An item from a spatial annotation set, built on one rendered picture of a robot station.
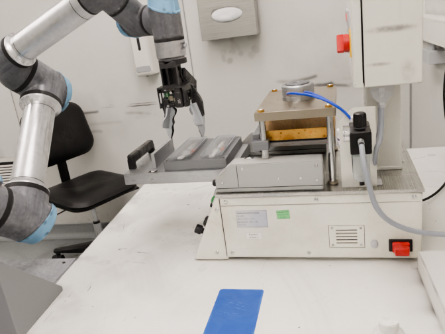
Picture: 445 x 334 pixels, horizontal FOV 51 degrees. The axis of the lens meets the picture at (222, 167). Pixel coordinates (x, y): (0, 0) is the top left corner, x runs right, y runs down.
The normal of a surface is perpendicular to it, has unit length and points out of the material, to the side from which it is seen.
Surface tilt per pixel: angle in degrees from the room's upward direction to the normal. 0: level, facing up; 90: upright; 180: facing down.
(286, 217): 90
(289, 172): 90
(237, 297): 0
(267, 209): 90
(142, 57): 90
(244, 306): 0
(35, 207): 70
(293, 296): 0
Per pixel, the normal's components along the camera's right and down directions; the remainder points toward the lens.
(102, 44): -0.18, 0.33
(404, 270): -0.13, -0.94
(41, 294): 0.98, -0.07
